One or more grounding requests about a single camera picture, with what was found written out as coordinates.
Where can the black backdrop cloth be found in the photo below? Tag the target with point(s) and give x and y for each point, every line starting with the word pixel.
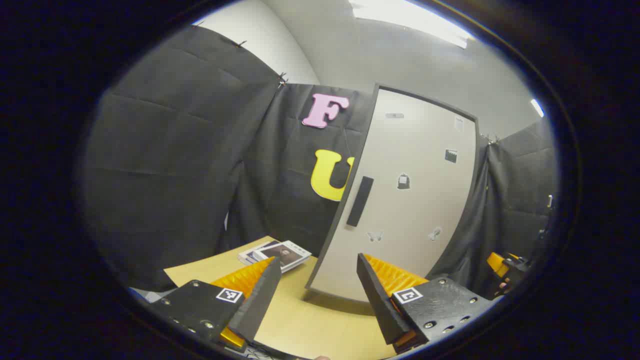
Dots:
pixel 175 150

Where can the dark blue book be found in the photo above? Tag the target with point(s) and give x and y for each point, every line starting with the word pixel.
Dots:
pixel 257 251

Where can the small ceiling light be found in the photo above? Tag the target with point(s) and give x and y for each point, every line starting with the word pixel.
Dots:
pixel 537 107

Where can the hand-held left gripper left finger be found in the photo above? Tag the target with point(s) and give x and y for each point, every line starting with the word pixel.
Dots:
pixel 257 300

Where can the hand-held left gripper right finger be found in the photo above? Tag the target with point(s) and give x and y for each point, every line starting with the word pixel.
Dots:
pixel 382 305

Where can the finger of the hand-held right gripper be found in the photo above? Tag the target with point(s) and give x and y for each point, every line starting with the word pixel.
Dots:
pixel 500 264

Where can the dark grey cabinet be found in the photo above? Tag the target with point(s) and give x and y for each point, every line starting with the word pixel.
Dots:
pixel 331 235

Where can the grey cabinet door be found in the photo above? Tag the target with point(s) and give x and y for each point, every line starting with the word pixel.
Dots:
pixel 415 215

